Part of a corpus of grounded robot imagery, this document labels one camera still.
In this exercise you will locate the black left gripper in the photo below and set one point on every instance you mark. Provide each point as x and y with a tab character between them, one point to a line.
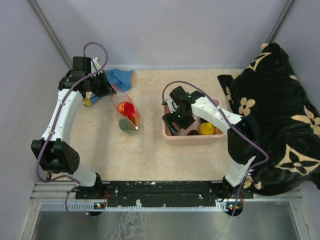
107	89

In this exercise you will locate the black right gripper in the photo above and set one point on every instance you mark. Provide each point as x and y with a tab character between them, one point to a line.
170	118

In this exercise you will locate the pink plastic bin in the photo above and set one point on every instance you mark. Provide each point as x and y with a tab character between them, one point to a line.
182	138

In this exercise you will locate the red apple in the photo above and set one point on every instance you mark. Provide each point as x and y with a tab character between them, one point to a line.
121	108

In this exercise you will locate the red pepper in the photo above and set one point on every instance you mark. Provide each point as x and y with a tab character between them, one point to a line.
129	110

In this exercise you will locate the clear zip bag orange zipper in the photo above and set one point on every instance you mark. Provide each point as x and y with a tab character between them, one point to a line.
118	97

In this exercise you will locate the dark green lime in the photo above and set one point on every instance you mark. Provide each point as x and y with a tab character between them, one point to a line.
126	125

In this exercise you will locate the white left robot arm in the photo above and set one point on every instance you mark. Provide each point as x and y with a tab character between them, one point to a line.
53	151

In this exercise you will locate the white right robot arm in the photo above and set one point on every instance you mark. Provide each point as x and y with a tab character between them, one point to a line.
243	141

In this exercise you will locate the dark purple fruit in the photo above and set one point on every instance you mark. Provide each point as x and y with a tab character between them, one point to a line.
193	133

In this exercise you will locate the yellow plush toy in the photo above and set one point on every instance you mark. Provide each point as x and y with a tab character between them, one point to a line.
87	100

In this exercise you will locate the blue cloth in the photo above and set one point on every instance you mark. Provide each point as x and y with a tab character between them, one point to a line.
119	78

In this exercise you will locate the yellow lemon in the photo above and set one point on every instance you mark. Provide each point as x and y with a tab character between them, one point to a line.
206	128

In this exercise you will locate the black floral blanket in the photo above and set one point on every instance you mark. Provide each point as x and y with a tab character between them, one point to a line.
268	91

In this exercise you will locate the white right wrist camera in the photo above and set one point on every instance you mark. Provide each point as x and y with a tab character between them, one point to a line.
172	106

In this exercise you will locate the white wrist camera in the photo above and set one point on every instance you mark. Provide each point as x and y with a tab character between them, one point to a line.
172	106
95	64

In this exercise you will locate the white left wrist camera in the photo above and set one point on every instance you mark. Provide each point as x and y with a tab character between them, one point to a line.
95	64

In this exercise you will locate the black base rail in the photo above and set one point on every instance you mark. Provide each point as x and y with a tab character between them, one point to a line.
157	194

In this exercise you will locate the white slotted cable duct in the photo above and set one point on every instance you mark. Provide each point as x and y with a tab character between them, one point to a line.
89	206

